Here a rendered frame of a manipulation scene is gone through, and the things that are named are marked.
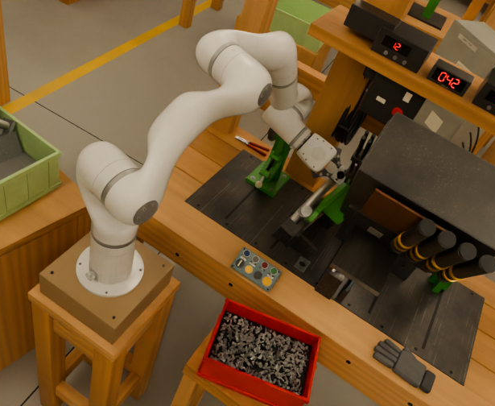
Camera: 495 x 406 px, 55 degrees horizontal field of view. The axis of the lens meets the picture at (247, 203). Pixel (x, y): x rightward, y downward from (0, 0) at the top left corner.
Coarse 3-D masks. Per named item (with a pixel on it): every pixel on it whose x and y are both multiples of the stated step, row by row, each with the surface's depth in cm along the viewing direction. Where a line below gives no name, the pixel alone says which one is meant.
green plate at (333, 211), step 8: (344, 184) 148; (336, 192) 150; (344, 192) 147; (328, 200) 151; (336, 200) 151; (320, 208) 154; (328, 208) 154; (336, 208) 152; (328, 216) 156; (336, 216) 154; (336, 224) 156
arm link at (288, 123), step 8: (264, 112) 155; (272, 112) 154; (280, 112) 154; (288, 112) 155; (296, 112) 155; (264, 120) 157; (272, 120) 155; (280, 120) 154; (288, 120) 154; (296, 120) 155; (272, 128) 157; (280, 128) 155; (288, 128) 154; (296, 128) 154; (280, 136) 158; (288, 136) 155; (288, 144) 158
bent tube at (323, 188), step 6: (342, 168) 156; (336, 174) 156; (342, 174) 160; (330, 180) 166; (336, 180) 156; (342, 180) 156; (324, 186) 168; (330, 186) 167; (318, 192) 169; (324, 192) 169; (312, 198) 169; (318, 198) 169; (306, 204) 169; (312, 204) 169; (294, 216) 168
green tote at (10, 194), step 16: (0, 112) 171; (16, 128) 171; (32, 144) 170; (48, 144) 165; (48, 160) 161; (16, 176) 153; (32, 176) 160; (48, 176) 167; (0, 192) 151; (16, 192) 157; (32, 192) 164; (48, 192) 172; (0, 208) 155; (16, 208) 162
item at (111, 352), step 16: (32, 288) 140; (176, 288) 154; (48, 304) 138; (160, 304) 147; (64, 320) 136; (144, 320) 142; (80, 336) 136; (96, 336) 135; (128, 336) 138; (112, 352) 133
